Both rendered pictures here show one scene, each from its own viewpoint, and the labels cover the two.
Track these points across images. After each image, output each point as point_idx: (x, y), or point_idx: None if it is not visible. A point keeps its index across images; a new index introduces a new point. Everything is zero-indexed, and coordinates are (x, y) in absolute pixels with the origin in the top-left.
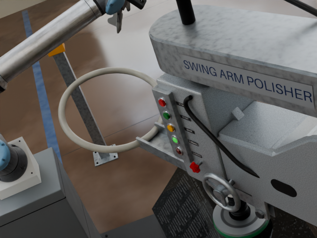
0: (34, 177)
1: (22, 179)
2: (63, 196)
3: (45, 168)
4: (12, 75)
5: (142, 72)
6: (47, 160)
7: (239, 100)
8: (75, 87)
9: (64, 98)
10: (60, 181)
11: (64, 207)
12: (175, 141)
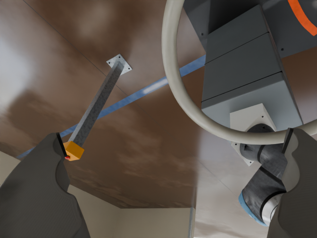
0: (264, 112)
1: (267, 122)
2: (282, 73)
3: (238, 106)
4: None
5: (172, 1)
6: (225, 107)
7: None
8: (237, 131)
9: (271, 139)
10: (261, 84)
11: (281, 68)
12: None
